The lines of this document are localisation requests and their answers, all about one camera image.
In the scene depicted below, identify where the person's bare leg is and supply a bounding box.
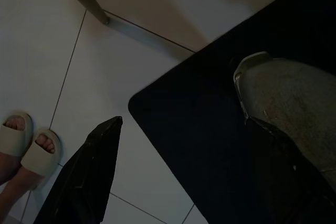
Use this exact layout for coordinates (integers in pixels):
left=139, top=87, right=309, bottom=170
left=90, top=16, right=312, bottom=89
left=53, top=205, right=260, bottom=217
left=0, top=118, right=27, bottom=185
left=0, top=133, right=56, bottom=221

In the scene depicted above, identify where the beige slipper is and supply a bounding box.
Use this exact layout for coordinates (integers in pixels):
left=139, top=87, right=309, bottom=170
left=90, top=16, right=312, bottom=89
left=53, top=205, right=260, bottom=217
left=0, top=112, right=34, bottom=158
left=20, top=128, right=63, bottom=190

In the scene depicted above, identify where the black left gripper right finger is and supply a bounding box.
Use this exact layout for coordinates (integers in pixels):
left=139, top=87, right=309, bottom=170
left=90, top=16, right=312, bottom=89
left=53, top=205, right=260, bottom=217
left=245, top=116, right=336, bottom=224

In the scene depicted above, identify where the black floor mat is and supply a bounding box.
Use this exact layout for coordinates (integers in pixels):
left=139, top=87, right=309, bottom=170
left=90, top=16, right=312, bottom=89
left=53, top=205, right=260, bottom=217
left=128, top=0, right=336, bottom=224

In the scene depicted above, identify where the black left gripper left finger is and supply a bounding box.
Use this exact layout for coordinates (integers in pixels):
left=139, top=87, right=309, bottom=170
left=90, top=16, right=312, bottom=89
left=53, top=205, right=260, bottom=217
left=33, top=115, right=123, bottom=224

